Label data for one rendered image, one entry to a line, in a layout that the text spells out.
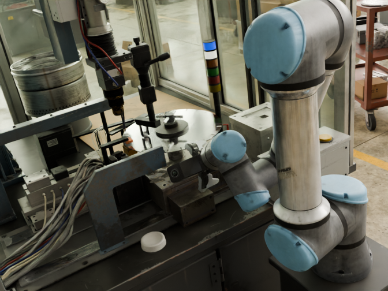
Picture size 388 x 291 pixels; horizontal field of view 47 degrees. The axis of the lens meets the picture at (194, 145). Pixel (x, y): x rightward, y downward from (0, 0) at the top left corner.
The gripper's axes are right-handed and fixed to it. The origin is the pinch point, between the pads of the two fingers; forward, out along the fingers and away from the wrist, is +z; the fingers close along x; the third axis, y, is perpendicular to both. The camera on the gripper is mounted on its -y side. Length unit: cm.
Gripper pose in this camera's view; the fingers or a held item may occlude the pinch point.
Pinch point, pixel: (191, 168)
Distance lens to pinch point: 133.6
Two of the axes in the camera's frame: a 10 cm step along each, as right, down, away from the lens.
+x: -3.1, -9.4, 1.2
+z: -2.1, 1.9, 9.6
